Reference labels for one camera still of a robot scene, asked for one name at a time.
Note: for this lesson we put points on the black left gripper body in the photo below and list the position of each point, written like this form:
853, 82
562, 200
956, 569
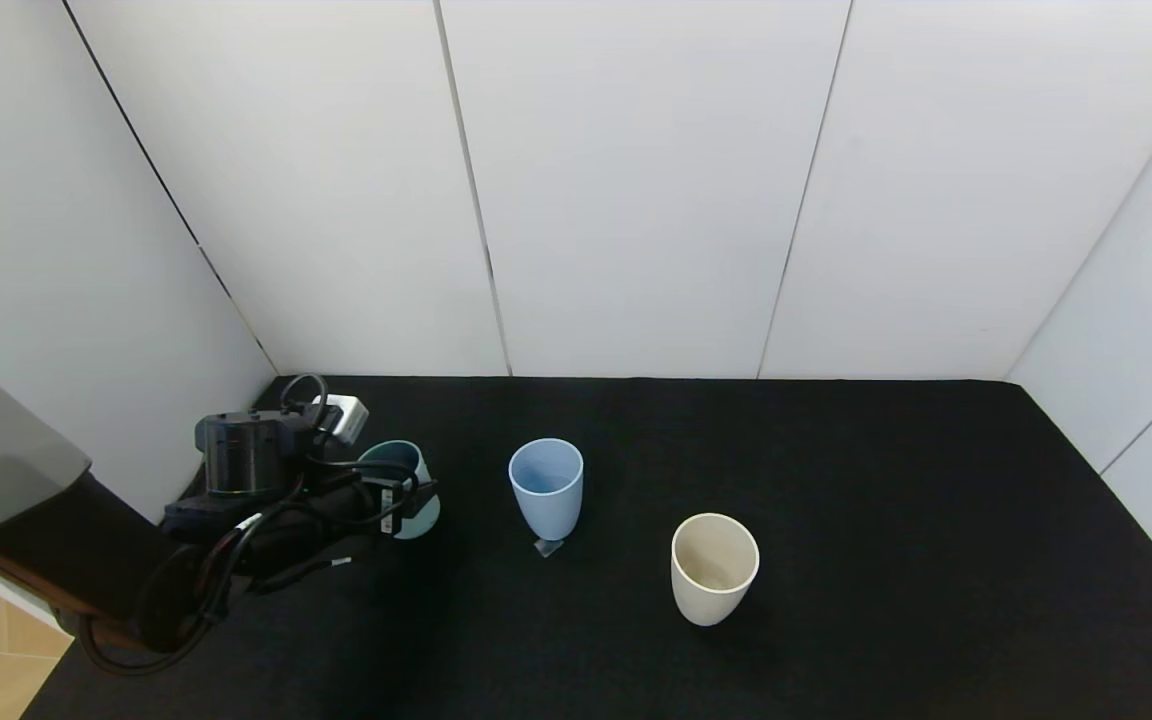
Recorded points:
391, 506

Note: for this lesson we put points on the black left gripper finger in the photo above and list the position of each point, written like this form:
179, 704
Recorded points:
416, 490

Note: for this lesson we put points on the teal green plastic cup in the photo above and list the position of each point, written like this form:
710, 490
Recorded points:
421, 520

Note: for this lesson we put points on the light blue plastic cup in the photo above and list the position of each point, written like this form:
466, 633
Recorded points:
546, 505

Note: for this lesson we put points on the clear tape piece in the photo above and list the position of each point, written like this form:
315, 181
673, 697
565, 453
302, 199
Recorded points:
549, 548

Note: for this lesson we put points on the cream white plastic cup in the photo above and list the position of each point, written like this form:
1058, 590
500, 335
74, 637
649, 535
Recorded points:
711, 595

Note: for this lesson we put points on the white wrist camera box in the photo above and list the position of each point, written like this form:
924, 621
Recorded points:
344, 415

